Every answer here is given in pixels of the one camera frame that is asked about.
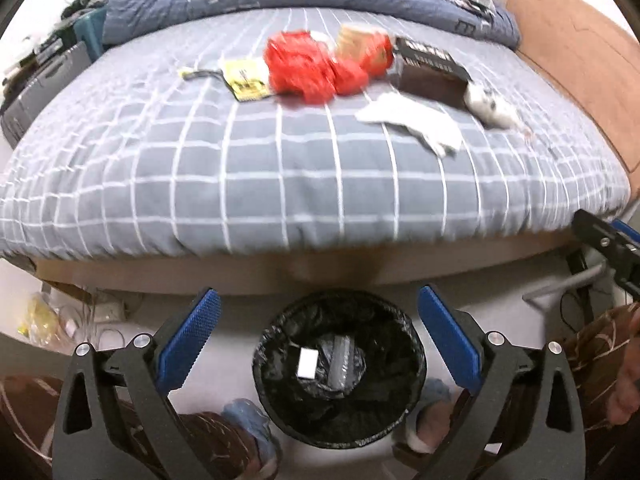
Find person's right foot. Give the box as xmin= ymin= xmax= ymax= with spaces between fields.
xmin=395 ymin=380 xmax=466 ymax=456

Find grey suitcase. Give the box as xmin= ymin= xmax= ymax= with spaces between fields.
xmin=0 ymin=42 xmax=93 ymax=148

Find grey checked bed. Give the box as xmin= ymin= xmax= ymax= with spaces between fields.
xmin=0 ymin=7 xmax=636 ymax=297

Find red plastic bag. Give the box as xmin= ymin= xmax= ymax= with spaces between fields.
xmin=264 ymin=30 xmax=337 ymax=106

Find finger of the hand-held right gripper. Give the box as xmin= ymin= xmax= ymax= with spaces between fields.
xmin=571 ymin=209 xmax=640 ymax=303

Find clear plastic wrapper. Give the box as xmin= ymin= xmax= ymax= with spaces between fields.
xmin=320 ymin=335 xmax=366 ymax=393

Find yellow plastic bag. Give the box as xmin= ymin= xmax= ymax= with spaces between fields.
xmin=20 ymin=292 xmax=63 ymax=338

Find metal furniture frame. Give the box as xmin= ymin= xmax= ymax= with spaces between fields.
xmin=522 ymin=247 xmax=616 ymax=333

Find teal suitcase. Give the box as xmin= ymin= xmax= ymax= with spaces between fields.
xmin=75 ymin=7 xmax=108 ymax=61

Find black trash bin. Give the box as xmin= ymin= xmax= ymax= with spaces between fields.
xmin=251 ymin=287 xmax=427 ymax=448

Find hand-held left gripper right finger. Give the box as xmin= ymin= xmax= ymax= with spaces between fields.
xmin=417 ymin=284 xmax=587 ymax=480

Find yellow snack packet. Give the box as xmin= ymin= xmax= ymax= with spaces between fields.
xmin=220 ymin=58 xmax=273 ymax=102

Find person's left foot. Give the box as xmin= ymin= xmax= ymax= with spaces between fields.
xmin=222 ymin=397 xmax=281 ymax=480

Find wooden headboard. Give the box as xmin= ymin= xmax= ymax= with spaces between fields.
xmin=505 ymin=0 xmax=640 ymax=186

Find white paper scrap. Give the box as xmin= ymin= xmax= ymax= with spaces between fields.
xmin=296 ymin=347 xmax=318 ymax=378

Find person's right hand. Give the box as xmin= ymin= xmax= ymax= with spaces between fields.
xmin=611 ymin=317 xmax=640 ymax=426

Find dark clutter pile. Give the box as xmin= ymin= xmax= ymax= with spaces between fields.
xmin=2 ymin=0 xmax=103 ymax=96

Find brown cookie box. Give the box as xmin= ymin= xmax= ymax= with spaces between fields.
xmin=390 ymin=36 xmax=473 ymax=111

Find paper noodle tub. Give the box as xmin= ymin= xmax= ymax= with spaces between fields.
xmin=336 ymin=24 xmax=396 ymax=80

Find crumpled white plastic wrapper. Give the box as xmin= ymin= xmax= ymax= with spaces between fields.
xmin=462 ymin=82 xmax=533 ymax=140

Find small red packet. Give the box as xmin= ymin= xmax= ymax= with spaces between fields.
xmin=330 ymin=57 xmax=371 ymax=97

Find person's foot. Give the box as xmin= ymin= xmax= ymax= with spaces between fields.
xmin=222 ymin=397 xmax=281 ymax=480
xmin=395 ymin=380 xmax=466 ymax=456

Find white tissue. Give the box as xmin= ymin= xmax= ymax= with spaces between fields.
xmin=355 ymin=92 xmax=463 ymax=157

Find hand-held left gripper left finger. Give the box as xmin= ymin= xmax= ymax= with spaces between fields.
xmin=51 ymin=287 xmax=223 ymax=480

